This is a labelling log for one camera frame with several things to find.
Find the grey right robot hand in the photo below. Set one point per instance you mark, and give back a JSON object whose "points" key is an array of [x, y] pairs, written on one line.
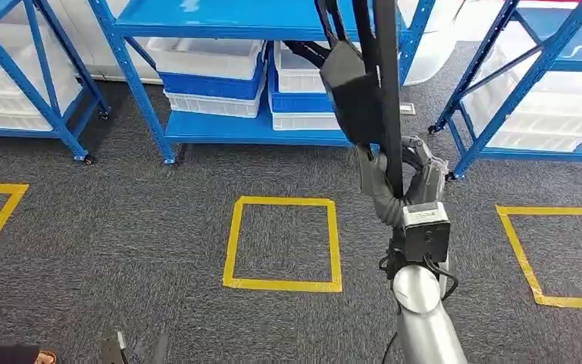
{"points": [[424, 176]]}

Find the black plastic panel with cutouts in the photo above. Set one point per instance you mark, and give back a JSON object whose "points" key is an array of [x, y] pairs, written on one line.
{"points": [[389, 100]]}

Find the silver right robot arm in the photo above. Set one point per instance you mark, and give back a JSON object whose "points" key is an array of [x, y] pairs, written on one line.
{"points": [[421, 321]]}

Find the floor outlet plate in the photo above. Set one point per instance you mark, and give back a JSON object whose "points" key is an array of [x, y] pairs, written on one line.
{"points": [[408, 108]]}

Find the blue metal shelf rack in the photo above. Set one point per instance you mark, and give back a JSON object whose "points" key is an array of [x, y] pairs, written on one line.
{"points": [[522, 88], [20, 78], [220, 20]]}

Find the black part in crate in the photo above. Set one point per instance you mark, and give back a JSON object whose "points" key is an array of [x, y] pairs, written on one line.
{"points": [[307, 51]]}

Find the black robot foot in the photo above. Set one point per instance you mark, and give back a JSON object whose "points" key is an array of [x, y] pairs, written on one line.
{"points": [[112, 349], [159, 349]]}

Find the person's leg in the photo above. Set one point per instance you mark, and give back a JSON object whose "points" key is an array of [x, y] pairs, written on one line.
{"points": [[0, 354]]}

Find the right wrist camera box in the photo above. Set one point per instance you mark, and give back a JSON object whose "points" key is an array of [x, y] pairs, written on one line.
{"points": [[426, 233]]}

